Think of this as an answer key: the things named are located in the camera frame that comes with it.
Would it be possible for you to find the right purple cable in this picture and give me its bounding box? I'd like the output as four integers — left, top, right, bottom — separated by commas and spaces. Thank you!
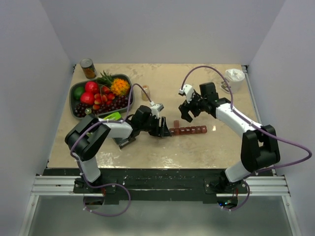
181, 64, 313, 211

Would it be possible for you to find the strawberries pile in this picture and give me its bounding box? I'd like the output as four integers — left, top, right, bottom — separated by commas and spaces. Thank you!
93, 86, 115, 110

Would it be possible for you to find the green lime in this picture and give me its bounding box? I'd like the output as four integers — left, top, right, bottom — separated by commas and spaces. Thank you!
72, 86, 85, 101

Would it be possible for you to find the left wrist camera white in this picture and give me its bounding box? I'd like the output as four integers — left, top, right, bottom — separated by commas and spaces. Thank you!
150, 101, 164, 118

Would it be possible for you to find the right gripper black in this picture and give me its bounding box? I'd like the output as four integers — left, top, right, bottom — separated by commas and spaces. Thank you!
179, 90, 207, 123

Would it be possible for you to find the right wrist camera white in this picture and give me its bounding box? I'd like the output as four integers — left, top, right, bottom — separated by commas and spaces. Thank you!
179, 84, 195, 103

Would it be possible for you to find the tin can with label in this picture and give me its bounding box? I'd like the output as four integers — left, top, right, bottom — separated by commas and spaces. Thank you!
80, 59, 97, 79

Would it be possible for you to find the upper red apple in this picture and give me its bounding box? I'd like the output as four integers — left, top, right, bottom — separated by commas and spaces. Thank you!
85, 81, 100, 94

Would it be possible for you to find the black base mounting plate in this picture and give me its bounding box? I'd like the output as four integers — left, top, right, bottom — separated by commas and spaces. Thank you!
73, 168, 249, 205

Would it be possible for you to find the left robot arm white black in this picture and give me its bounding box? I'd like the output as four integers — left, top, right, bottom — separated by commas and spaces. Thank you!
65, 103, 171, 193

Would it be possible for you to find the orange spiky fruit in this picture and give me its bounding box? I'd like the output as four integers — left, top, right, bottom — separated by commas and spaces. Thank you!
110, 78, 130, 96

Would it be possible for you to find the black product box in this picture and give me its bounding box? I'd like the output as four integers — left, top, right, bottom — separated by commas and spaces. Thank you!
113, 137, 136, 149

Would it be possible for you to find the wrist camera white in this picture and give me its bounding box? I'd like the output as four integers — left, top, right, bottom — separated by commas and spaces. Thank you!
150, 101, 164, 118
179, 84, 195, 103

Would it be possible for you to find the red apple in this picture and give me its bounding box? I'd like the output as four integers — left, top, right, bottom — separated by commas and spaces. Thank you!
80, 92, 95, 105
85, 81, 100, 94

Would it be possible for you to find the green glass bottle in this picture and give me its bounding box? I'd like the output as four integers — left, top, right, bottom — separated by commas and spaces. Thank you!
85, 108, 93, 115

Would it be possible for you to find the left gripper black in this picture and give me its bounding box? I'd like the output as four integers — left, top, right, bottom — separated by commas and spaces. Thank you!
140, 115, 171, 137

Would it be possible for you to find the white paper cup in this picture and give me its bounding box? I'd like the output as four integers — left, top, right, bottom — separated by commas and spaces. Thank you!
220, 68, 245, 93

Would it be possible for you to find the red weekly pill organizer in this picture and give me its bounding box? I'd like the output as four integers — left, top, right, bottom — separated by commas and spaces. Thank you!
169, 120, 208, 136

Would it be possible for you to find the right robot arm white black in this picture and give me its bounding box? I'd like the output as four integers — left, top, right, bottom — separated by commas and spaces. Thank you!
179, 82, 280, 193

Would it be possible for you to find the lower red apple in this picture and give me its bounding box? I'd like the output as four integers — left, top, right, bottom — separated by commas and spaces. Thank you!
80, 92, 95, 105

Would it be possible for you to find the dark grape bunch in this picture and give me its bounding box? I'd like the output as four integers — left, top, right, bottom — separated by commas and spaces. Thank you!
70, 96, 128, 118

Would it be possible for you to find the small amber pill bottle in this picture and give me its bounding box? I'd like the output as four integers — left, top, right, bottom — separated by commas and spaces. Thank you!
141, 85, 151, 101

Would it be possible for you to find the grey fruit tray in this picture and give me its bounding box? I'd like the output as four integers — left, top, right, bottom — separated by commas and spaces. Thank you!
69, 74, 134, 119

